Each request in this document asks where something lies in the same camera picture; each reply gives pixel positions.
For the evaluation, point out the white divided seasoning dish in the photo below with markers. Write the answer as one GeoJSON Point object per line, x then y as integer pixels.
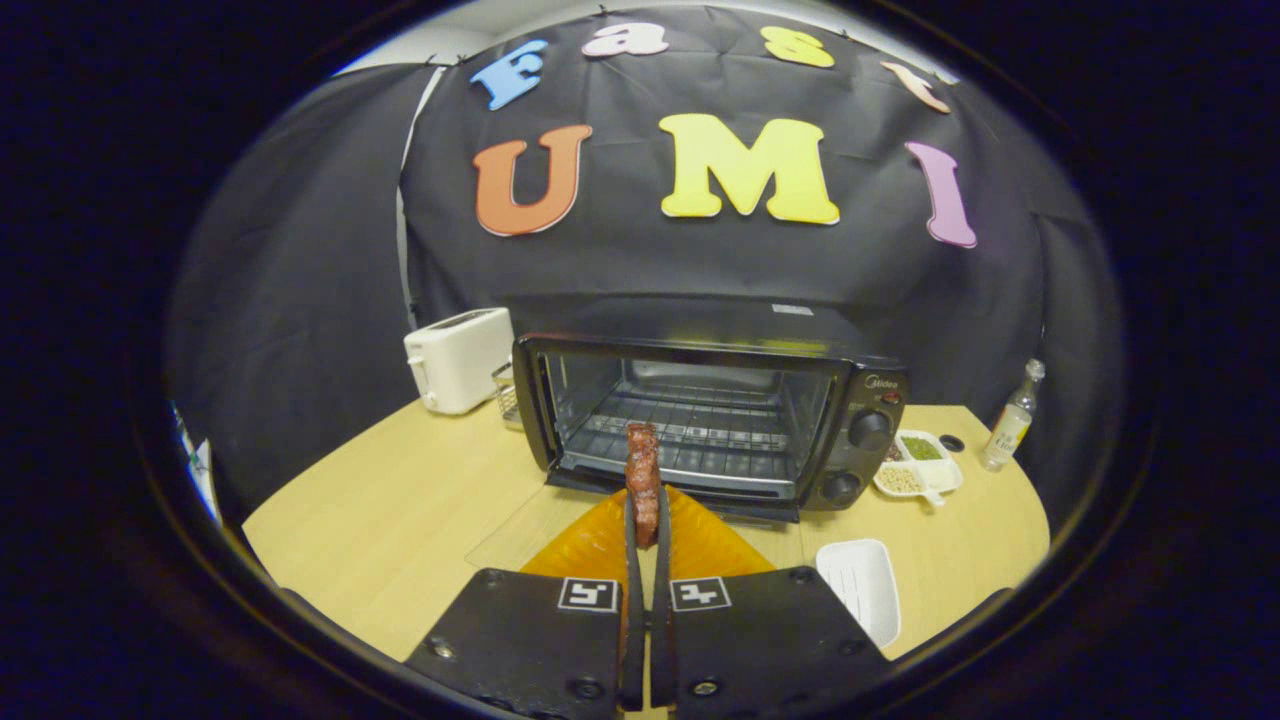
{"type": "Point", "coordinates": [920, 465]}

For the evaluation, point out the black toaster oven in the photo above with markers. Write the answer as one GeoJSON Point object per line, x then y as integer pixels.
{"type": "Point", "coordinates": [870, 400]}

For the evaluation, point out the white bread toaster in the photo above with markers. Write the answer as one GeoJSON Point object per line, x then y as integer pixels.
{"type": "Point", "coordinates": [460, 360]}

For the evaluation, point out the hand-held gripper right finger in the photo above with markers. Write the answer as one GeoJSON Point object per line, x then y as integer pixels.
{"type": "Point", "coordinates": [770, 640]}

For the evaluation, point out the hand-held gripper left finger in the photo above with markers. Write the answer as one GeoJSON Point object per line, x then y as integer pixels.
{"type": "Point", "coordinates": [520, 640]}

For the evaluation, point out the red raw meat steak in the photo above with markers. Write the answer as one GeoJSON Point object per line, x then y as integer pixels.
{"type": "Point", "coordinates": [643, 480]}

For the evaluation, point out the white rectangular plastic tray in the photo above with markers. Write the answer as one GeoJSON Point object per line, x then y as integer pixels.
{"type": "Point", "coordinates": [860, 590]}

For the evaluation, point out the clear glass bottle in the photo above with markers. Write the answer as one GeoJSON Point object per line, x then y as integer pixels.
{"type": "Point", "coordinates": [1010, 425]}

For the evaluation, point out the black backdrop cloth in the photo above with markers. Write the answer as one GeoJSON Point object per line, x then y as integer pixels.
{"type": "Point", "coordinates": [700, 265]}

